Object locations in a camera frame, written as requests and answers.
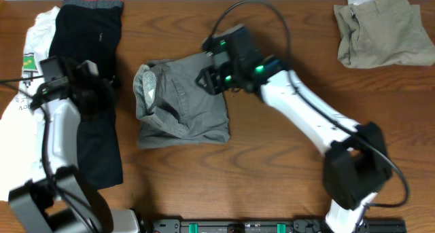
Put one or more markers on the khaki folded shorts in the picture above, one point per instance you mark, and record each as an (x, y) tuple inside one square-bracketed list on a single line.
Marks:
[(382, 32)]

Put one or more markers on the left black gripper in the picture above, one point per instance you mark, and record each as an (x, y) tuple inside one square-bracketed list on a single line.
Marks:
[(108, 94)]

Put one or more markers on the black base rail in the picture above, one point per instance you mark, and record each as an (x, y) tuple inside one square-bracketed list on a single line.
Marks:
[(294, 226)]

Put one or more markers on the black shorts red waistband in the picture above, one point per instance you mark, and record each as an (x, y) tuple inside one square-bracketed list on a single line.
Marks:
[(91, 30)]

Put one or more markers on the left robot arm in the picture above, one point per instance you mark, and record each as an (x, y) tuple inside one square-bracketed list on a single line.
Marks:
[(57, 197)]

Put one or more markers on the white printed t-shirt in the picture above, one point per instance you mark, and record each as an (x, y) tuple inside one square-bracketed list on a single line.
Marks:
[(18, 128)]

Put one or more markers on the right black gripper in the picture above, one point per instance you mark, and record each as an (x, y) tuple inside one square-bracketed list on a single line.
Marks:
[(213, 86)]

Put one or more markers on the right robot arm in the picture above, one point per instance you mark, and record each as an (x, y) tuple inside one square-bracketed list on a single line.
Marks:
[(355, 156)]

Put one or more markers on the grey shorts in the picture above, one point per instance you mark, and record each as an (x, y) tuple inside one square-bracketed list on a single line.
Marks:
[(172, 109)]

